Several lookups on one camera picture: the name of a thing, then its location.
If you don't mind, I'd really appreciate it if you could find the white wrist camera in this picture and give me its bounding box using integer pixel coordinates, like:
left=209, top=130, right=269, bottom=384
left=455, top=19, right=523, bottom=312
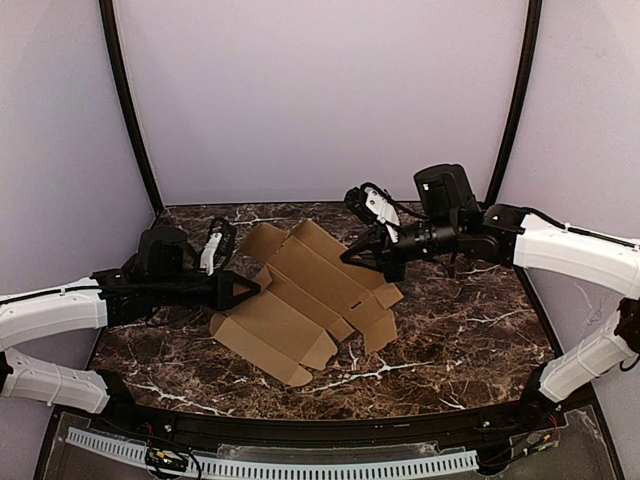
left=199, top=232, right=223, bottom=276
left=364, top=187, right=401, bottom=243

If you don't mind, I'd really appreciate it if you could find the black frame post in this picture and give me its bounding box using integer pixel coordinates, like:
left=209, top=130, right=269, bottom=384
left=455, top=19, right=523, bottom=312
left=484, top=0, right=543, bottom=206
left=98, top=0, right=164, bottom=217

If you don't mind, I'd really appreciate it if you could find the black left frame post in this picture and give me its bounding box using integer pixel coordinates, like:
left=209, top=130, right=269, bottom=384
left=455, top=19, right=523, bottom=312
left=98, top=0, right=164, bottom=217

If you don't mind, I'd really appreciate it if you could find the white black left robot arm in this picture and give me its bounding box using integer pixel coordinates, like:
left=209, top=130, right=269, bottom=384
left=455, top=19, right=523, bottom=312
left=1, top=218, right=261, bottom=414

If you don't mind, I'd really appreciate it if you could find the brown cardboard box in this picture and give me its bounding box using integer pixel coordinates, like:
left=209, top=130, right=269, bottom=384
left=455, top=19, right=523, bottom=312
left=210, top=220, right=403, bottom=387

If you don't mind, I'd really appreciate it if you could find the white slotted cable duct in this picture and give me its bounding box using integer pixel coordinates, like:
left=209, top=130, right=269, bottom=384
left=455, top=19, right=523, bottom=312
left=65, top=427, right=479, bottom=479

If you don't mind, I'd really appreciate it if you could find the right small circuit board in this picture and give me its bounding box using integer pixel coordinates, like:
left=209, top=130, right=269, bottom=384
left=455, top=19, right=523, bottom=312
left=520, top=432, right=560, bottom=457

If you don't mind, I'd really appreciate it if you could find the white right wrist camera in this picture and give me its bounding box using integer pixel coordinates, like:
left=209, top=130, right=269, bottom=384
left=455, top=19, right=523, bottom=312
left=364, top=187, right=401, bottom=243

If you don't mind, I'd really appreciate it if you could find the black right frame post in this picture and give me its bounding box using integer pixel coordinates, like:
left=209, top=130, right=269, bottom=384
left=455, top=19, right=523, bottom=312
left=484, top=0, right=543, bottom=206

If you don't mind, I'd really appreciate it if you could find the small green circuit board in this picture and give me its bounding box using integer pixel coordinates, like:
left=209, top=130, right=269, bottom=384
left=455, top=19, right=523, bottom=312
left=144, top=448, right=189, bottom=472

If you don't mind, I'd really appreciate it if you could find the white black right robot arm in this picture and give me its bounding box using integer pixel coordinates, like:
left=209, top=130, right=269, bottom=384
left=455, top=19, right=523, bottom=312
left=341, top=164, right=639, bottom=409

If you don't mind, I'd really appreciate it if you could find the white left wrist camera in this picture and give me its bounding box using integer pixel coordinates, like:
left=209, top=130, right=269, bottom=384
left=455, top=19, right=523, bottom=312
left=199, top=232, right=223, bottom=276

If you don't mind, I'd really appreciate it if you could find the black front table rail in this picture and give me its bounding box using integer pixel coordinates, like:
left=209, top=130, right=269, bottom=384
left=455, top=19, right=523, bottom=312
left=89, top=389, right=596, bottom=454

